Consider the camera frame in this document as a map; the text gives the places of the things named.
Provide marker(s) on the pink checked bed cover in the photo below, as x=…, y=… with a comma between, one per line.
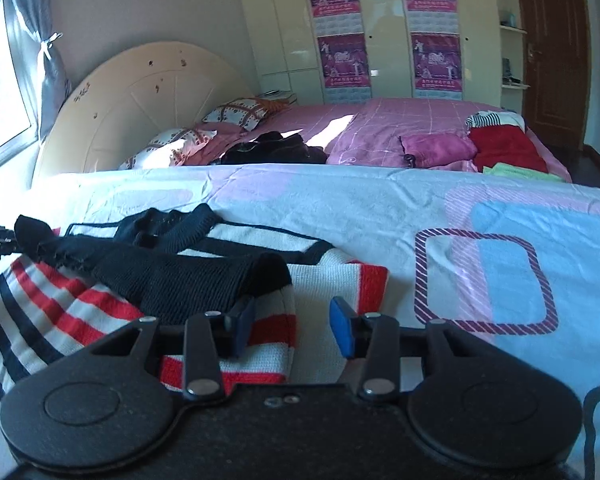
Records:
x=380, y=125

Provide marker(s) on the cream wardrobe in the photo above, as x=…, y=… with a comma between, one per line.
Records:
x=280, y=20

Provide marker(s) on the green cloth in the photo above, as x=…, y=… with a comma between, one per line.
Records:
x=520, y=172

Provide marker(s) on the corner shelf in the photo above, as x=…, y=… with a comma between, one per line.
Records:
x=510, y=30

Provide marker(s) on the dark shelf item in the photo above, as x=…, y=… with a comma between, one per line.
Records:
x=511, y=72

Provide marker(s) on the magenta cloth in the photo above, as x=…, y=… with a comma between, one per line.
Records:
x=440, y=149

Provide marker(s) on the blue pink patterned bedsheet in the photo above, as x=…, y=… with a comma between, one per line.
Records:
x=480, y=270

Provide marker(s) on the black clothes pile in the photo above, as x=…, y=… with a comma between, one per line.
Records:
x=275, y=150

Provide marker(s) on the black white striped cloth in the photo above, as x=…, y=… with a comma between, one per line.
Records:
x=485, y=119

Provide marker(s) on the cream round headboard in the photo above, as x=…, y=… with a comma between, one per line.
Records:
x=145, y=100

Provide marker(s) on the striped knit sweater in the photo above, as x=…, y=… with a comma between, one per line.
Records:
x=55, y=305

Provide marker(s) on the blue grey curtain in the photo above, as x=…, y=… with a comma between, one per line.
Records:
x=50, y=75

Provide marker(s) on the patterned white red pillow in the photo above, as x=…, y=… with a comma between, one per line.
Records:
x=235, y=112
x=160, y=147

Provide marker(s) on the blue bottle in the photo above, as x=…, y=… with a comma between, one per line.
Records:
x=508, y=17

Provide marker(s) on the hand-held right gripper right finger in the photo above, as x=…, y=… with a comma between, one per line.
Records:
x=341, y=325

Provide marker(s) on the red cloth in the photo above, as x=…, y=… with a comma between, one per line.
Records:
x=505, y=147

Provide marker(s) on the window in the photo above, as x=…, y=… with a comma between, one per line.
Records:
x=0, y=70

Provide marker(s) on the brown wooden door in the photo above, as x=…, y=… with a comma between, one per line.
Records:
x=555, y=35

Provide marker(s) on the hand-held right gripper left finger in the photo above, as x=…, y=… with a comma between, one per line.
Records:
x=242, y=327

